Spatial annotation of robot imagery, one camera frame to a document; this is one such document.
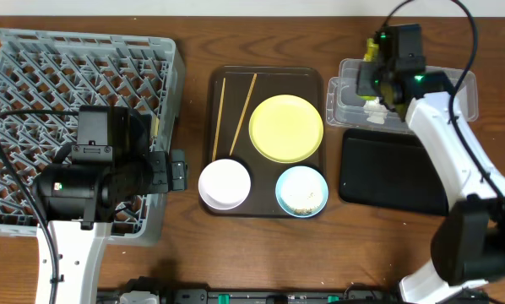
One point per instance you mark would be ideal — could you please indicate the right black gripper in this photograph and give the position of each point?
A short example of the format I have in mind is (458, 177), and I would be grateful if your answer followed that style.
(366, 80)

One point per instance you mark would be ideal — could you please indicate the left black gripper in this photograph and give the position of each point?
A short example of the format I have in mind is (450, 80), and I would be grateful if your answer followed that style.
(177, 170)

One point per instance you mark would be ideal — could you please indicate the yellow snack wrapper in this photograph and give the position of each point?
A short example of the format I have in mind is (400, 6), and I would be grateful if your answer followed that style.
(372, 51)

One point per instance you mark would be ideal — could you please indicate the white tissue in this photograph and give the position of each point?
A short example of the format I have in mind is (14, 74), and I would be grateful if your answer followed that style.
(376, 112)

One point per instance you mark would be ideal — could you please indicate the yellow round plate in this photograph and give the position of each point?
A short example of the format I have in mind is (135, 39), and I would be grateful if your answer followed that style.
(286, 129)

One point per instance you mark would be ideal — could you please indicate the wooden chopstick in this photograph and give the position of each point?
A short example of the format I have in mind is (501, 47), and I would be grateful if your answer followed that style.
(243, 113)
(217, 126)

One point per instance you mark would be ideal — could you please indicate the light blue round bowl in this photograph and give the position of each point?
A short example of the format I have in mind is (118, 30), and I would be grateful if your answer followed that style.
(299, 179)

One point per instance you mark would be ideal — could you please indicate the rice pile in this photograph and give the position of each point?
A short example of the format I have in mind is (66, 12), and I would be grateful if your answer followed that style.
(304, 203)

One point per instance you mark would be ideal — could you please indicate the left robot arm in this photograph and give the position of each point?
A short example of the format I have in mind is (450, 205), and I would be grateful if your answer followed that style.
(109, 162)

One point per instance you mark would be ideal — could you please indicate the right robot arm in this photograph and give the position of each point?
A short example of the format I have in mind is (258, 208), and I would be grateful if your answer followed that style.
(468, 249)

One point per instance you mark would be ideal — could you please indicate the clear plastic bin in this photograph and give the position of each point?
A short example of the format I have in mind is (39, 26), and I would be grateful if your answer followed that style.
(344, 108)

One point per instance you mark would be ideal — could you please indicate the white round bowl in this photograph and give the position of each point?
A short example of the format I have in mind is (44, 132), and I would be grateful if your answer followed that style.
(224, 184)

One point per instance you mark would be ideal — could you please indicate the black rectangular tray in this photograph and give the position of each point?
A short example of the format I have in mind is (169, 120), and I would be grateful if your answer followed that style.
(389, 170)

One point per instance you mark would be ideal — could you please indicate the dark brown serving tray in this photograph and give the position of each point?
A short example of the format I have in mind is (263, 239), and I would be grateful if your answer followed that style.
(306, 83)

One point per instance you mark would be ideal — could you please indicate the grey plastic dish rack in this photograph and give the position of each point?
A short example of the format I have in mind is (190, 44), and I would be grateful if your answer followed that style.
(45, 76)

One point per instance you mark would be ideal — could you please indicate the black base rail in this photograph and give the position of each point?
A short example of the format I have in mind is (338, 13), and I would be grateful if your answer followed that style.
(151, 290)

